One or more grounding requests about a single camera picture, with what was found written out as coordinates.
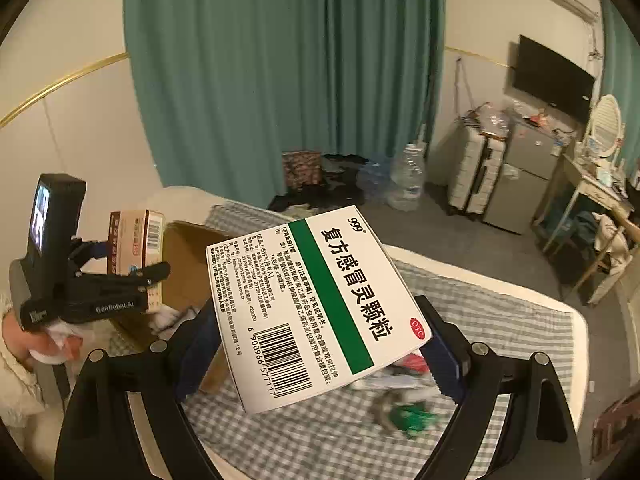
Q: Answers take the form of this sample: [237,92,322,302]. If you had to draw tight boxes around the patterned bag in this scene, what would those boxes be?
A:
[281,151,322,191]

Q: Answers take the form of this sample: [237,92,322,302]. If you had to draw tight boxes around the plastic bags on suitcase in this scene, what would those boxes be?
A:
[467,102,517,139]

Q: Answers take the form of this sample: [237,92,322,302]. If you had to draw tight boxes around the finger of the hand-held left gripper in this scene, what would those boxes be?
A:
[69,238,113,275]
[74,260,172,295]

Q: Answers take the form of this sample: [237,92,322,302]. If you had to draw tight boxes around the red white packet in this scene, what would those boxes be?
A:
[350,352,432,392]

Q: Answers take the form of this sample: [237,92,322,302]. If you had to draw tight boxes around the white oval vanity mirror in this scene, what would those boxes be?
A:
[582,94,626,161]

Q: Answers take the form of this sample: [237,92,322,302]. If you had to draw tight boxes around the white bed mattress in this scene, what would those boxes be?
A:
[107,187,593,480]

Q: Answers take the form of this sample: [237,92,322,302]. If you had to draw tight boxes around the cream dressing table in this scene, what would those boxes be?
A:
[532,140,640,306]

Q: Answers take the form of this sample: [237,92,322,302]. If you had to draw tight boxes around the wooden chair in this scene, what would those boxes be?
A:
[590,392,640,480]

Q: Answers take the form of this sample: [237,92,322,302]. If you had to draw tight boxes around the grey plaid bed sheet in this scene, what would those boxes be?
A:
[107,205,576,480]

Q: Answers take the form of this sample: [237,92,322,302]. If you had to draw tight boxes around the person's left hand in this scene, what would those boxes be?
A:
[25,319,85,367]

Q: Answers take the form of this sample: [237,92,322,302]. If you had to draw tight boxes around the narrow green curtain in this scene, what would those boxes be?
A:
[597,0,640,106]

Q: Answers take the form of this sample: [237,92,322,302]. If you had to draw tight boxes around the large clear water bottle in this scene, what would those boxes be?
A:
[389,143,428,211]

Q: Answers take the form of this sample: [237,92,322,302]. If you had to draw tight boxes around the brown cardboard box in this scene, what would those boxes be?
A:
[111,220,236,395]

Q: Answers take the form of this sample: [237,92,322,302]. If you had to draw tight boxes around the white cloth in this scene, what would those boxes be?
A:
[592,212,632,267]

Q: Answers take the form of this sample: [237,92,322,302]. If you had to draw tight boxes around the brown white medicine box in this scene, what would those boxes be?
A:
[109,210,167,313]

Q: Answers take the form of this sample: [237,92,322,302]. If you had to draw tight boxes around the black television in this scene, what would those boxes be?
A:
[514,35,597,123]

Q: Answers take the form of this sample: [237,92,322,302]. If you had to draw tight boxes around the dark clothes pile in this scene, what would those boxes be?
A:
[267,152,396,211]

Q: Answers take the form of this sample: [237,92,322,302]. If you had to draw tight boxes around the grey mini fridge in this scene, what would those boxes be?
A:
[482,120,571,236]

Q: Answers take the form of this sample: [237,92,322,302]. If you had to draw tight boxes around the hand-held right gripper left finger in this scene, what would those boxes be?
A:
[54,296,236,480]

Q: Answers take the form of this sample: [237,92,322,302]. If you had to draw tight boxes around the green white medicine box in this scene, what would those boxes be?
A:
[206,205,432,415]

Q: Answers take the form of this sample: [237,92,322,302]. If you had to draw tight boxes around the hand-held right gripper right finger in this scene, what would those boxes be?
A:
[415,295,583,480]

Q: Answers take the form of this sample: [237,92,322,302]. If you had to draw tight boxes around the white suitcase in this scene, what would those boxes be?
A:
[446,115,513,223]

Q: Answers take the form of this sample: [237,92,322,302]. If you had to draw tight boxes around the person's left forearm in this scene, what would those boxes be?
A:
[0,290,47,428]

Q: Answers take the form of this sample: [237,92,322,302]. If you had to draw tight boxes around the green packet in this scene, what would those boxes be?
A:
[390,404,442,437]

